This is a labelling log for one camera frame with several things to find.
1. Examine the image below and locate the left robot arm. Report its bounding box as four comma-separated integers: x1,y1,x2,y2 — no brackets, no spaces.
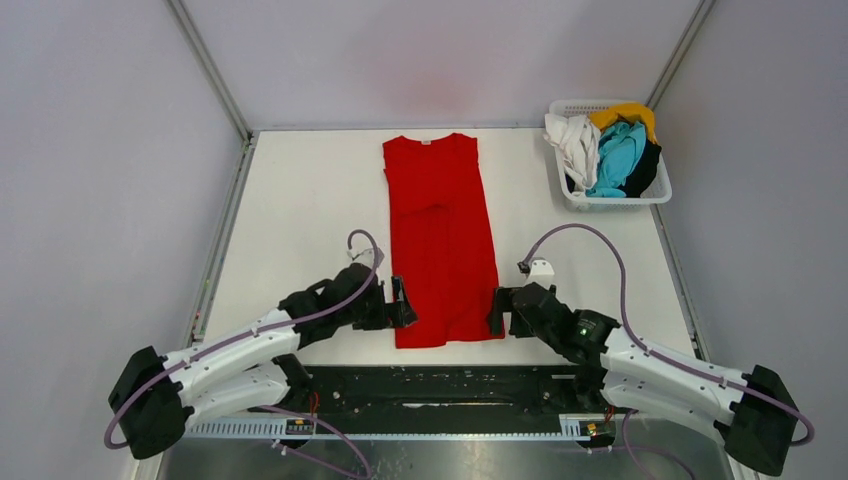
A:
104,263,418,460

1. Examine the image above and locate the purple cable under base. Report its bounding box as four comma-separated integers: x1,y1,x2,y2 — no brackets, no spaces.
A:
261,405,374,480

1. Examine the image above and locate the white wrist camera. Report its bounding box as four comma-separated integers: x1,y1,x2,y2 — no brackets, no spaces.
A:
517,258,555,280
348,247,382,269

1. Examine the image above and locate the black t-shirt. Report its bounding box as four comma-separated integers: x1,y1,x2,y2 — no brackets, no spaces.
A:
620,141,662,198

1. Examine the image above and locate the red t-shirt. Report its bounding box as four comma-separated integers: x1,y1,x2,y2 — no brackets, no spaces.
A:
383,133,503,349

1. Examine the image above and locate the white plastic laundry basket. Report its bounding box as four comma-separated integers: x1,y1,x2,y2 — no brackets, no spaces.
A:
549,99,672,213

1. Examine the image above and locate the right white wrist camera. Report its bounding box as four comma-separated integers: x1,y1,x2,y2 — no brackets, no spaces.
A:
517,258,555,280

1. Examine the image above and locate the teal t-shirt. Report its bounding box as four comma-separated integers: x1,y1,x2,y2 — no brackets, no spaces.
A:
587,121,647,198

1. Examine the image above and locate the yellow t-shirt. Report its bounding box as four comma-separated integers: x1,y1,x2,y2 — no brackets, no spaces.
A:
588,102,660,145

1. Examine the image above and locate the aluminium frame rail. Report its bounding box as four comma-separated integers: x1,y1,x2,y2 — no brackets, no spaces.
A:
177,380,627,441

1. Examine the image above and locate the white t-shirt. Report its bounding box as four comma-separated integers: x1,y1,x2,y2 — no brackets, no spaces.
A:
543,113,601,196

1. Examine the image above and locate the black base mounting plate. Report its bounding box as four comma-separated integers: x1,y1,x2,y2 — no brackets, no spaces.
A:
272,354,622,421

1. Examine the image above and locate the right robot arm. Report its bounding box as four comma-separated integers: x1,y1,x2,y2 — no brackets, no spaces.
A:
491,283,798,477

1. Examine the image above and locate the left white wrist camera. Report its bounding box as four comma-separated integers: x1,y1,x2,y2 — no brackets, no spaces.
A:
348,247,382,269

